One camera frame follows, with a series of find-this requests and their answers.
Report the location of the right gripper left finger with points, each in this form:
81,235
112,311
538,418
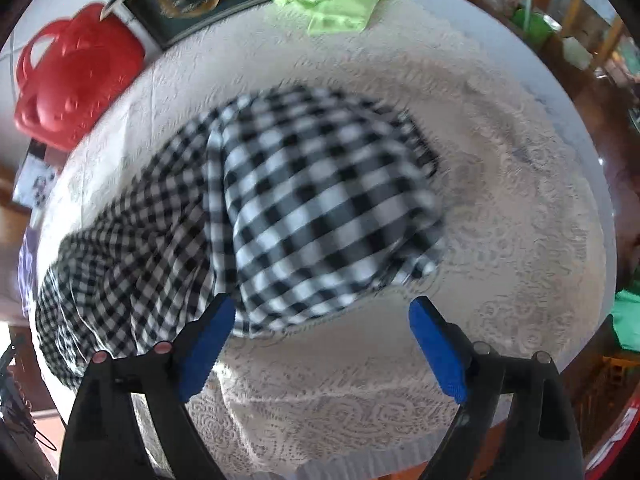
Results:
103,439

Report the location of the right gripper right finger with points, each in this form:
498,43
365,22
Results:
541,439

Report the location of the black white checkered garment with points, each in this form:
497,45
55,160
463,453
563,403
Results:
292,201

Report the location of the purple garment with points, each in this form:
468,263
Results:
27,281

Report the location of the white lace tablecloth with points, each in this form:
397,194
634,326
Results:
530,251

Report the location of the white printed box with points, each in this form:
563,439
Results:
34,182

